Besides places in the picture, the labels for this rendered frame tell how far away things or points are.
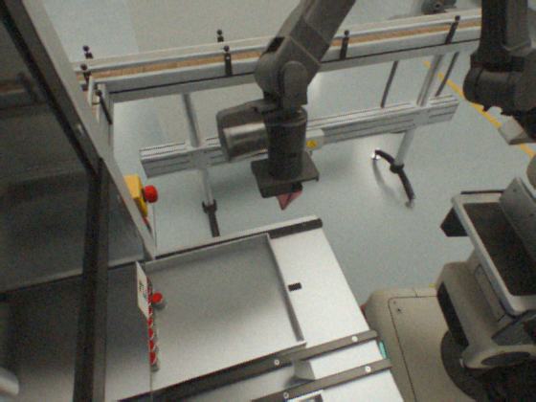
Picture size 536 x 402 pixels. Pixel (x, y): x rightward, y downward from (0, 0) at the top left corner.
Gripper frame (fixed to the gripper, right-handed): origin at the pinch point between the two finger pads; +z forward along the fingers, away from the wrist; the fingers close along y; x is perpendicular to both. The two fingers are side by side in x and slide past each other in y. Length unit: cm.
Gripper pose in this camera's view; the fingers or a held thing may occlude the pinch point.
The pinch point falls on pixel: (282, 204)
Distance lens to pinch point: 63.6
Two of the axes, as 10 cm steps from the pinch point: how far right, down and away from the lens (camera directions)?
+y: -9.6, 2.1, -1.9
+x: 2.8, 7.4, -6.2
